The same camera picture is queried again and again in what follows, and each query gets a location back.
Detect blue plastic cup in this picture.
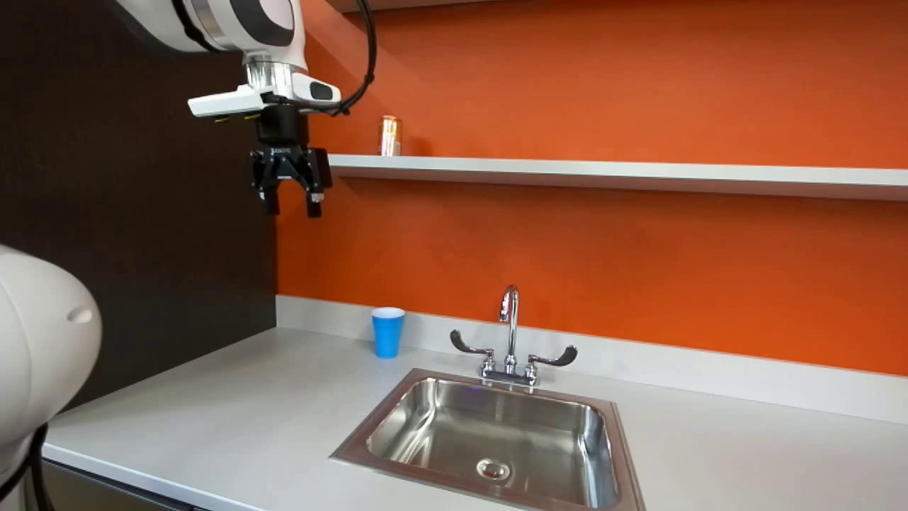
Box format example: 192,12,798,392
370,303,408,361

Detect dark wood cabinet panel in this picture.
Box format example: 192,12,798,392
0,0,280,408

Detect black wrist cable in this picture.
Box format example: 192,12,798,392
328,0,381,120

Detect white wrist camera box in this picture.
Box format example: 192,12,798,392
185,67,343,123

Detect thick black base cable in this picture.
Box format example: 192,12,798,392
0,422,53,511

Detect chrome faucet with handles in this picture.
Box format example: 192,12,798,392
449,283,581,394

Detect white floating wall shelf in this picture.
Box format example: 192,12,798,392
324,151,908,205

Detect stainless steel sink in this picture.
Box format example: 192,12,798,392
328,367,649,511

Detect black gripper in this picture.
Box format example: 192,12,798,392
246,98,335,221

